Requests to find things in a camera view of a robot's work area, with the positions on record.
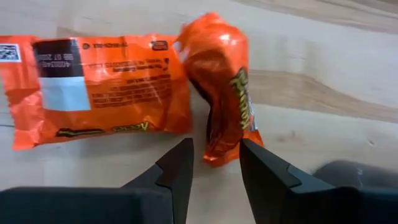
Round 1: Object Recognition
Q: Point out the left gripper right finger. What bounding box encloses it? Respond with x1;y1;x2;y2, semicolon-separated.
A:
239;138;335;224

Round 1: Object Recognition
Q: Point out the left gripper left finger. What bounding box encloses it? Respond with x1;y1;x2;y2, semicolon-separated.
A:
121;138;195;224

